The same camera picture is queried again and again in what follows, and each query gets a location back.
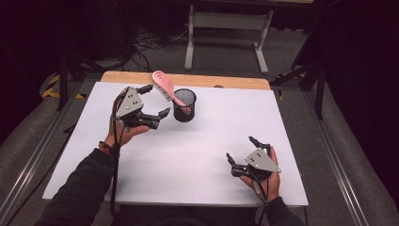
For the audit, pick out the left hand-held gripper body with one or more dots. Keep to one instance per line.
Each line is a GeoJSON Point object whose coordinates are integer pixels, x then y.
{"type": "Point", "coordinates": [130, 103]}

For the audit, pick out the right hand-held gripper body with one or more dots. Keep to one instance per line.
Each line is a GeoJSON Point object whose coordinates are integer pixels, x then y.
{"type": "Point", "coordinates": [262, 161]}

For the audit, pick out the black mesh pen holder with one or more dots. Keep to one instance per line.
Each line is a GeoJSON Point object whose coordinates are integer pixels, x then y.
{"type": "Point", "coordinates": [181, 117]}

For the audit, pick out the pink hairbrush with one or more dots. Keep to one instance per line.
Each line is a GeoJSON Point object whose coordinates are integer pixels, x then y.
{"type": "Point", "coordinates": [163, 81]}

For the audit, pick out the person's right hand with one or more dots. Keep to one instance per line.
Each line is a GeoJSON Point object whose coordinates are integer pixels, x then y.
{"type": "Point", "coordinates": [273, 185]}

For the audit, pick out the person's left hand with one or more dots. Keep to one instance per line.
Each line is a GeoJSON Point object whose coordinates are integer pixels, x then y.
{"type": "Point", "coordinates": [128, 135]}

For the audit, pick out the black metal stand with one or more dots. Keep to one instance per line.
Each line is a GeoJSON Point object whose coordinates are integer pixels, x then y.
{"type": "Point", "coordinates": [67, 78]}
{"type": "Point", "coordinates": [313, 78]}

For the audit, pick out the aluminium floor rail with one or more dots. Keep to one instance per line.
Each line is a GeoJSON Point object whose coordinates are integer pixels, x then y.
{"type": "Point", "coordinates": [31, 163]}
{"type": "Point", "coordinates": [335, 163]}

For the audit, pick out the metal stand frame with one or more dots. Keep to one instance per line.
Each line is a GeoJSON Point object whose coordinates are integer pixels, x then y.
{"type": "Point", "coordinates": [226, 20]}

